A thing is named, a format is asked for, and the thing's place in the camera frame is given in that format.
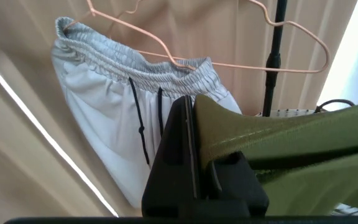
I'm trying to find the pink clothes hanger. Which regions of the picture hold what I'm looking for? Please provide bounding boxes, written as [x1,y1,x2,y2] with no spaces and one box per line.
[62,0,198,71]
[106,0,331,75]

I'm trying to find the pale grey shorts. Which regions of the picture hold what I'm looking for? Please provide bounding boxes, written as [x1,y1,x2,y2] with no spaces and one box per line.
[50,16,242,209]

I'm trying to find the black clothes rack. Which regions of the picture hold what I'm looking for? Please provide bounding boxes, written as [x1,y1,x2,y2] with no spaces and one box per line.
[261,0,288,118]

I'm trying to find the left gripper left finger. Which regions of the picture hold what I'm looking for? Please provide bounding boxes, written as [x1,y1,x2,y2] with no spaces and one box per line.
[140,95,203,218]

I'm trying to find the green garment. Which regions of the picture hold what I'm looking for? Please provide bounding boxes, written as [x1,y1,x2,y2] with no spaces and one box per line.
[193,94,358,217]

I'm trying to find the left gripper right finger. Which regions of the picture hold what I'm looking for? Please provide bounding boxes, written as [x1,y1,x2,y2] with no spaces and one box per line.
[208,151,270,218]

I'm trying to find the white laundry basket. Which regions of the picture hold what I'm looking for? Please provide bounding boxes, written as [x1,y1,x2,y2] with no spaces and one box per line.
[255,98,358,217]

